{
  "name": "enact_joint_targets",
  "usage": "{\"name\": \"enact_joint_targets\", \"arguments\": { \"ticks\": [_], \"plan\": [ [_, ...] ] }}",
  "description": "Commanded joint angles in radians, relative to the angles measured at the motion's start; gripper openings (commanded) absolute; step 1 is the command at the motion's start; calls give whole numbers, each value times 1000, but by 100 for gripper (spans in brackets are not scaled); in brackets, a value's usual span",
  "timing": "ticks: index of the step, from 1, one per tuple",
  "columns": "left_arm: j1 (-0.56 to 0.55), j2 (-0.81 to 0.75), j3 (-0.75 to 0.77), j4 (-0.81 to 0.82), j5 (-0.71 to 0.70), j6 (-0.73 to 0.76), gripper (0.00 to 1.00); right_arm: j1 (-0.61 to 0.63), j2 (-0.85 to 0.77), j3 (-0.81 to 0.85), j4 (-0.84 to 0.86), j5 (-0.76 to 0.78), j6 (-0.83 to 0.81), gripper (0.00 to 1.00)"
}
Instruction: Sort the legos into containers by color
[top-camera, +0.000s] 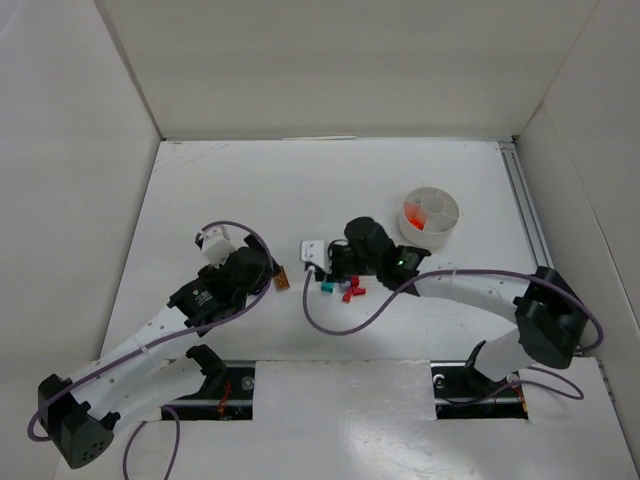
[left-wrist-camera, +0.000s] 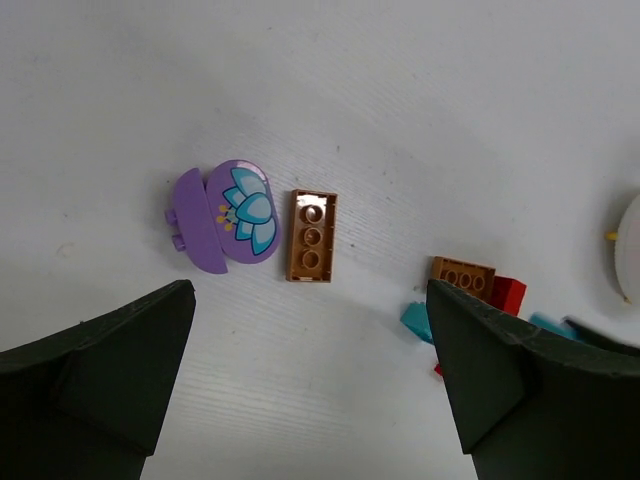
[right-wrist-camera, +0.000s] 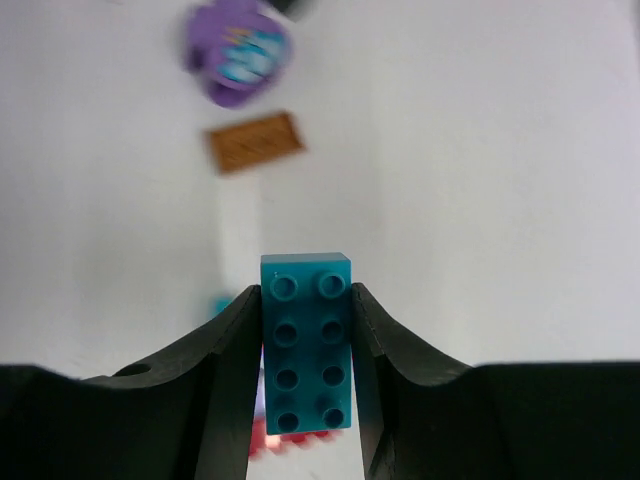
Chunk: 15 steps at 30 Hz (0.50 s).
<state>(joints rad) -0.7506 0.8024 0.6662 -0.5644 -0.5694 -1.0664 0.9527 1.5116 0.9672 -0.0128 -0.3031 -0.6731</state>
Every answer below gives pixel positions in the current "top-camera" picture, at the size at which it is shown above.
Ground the orange curved lego piece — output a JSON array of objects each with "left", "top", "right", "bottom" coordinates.
[{"left": 409, "top": 218, "right": 425, "bottom": 231}]

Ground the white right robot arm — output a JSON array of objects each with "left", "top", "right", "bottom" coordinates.
[{"left": 327, "top": 217, "right": 588, "bottom": 383}]

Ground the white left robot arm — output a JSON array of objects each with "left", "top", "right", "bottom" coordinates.
[{"left": 35, "top": 228, "right": 275, "bottom": 469}]

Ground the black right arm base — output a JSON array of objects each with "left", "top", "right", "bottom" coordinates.
[{"left": 430, "top": 341, "right": 528, "bottom": 420}]

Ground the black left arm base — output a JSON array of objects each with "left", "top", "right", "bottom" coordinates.
[{"left": 168, "top": 345, "right": 256, "bottom": 422}]

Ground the small teal lego brick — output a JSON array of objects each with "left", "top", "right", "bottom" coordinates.
[{"left": 321, "top": 282, "right": 334, "bottom": 294}]

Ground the small brown lego brick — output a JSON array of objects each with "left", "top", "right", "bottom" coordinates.
[{"left": 273, "top": 268, "right": 290, "bottom": 292}]

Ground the white round divided container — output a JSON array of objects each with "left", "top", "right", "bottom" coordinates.
[{"left": 398, "top": 187, "right": 460, "bottom": 249}]

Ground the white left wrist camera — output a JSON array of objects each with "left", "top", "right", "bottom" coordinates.
[{"left": 195, "top": 226, "right": 237, "bottom": 267}]

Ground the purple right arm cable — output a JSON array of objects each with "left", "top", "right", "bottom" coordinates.
[{"left": 302, "top": 267, "right": 604, "bottom": 401}]

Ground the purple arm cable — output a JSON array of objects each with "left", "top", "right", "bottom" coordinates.
[
  {"left": 25, "top": 220, "right": 276, "bottom": 480},
  {"left": 302, "top": 267, "right": 604, "bottom": 401}
]

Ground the aluminium rail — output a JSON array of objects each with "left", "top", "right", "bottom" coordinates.
[{"left": 498, "top": 141, "right": 554, "bottom": 267}]

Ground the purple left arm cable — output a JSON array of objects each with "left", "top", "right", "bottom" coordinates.
[{"left": 25, "top": 220, "right": 276, "bottom": 480}]

